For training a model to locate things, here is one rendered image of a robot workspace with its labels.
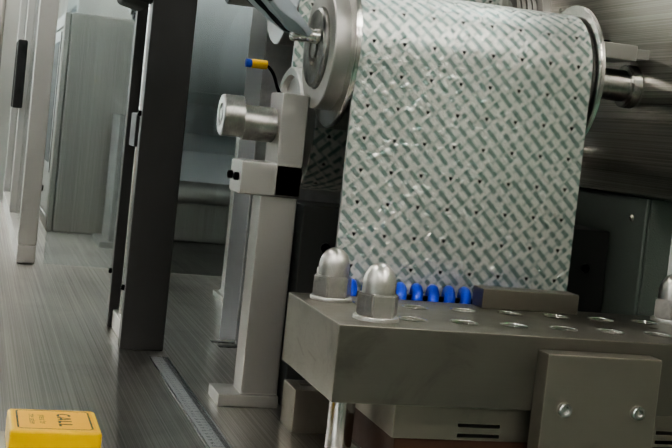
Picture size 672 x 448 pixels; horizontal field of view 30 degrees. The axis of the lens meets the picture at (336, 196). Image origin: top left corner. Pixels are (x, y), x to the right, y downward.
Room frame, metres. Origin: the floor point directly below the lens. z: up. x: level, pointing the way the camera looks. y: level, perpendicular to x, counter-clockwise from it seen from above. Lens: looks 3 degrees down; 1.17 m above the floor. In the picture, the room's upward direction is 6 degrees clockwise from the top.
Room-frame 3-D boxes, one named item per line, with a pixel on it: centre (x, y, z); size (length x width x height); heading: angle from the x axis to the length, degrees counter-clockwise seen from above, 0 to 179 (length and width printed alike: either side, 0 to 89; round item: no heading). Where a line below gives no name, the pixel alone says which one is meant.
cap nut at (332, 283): (1.07, 0.00, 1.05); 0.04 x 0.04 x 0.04
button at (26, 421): (0.98, 0.20, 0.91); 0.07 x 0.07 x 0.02; 16
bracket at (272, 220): (1.22, 0.07, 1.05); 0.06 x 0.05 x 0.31; 106
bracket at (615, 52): (1.28, -0.26, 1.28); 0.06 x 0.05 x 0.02; 106
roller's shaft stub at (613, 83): (1.28, -0.26, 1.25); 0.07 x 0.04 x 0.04; 106
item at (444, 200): (1.17, -0.12, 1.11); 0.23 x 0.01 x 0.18; 106
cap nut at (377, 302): (0.98, -0.04, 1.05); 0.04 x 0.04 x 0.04
